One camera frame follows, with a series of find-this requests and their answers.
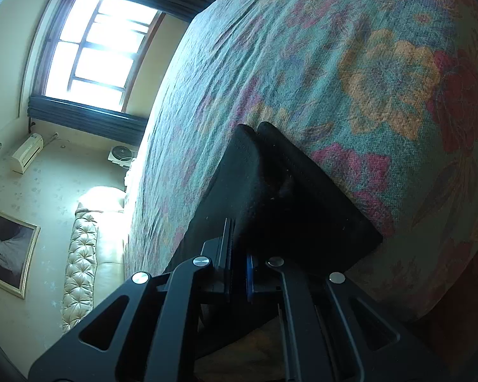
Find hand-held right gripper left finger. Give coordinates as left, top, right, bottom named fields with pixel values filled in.
left=28, top=218, right=236, bottom=382

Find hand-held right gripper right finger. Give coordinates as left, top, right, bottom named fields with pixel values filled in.
left=244, top=254, right=452, bottom=382

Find black pants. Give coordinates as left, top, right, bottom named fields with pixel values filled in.
left=165, top=121, right=384, bottom=361

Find beige tufted headboard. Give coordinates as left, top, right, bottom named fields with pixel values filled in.
left=61, top=189, right=129, bottom=334

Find white fan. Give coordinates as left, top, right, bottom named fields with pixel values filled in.
left=108, top=145, right=138, bottom=165

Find bed with floral cover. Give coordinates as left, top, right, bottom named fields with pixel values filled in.
left=123, top=0, right=478, bottom=382

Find white air conditioner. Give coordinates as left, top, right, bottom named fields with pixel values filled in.
left=10, top=133, right=45, bottom=175

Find wooden framed window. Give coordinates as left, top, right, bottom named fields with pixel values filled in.
left=43, top=0, right=165, bottom=113

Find framed wall picture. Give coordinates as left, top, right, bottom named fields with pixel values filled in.
left=0, top=203, right=41, bottom=299

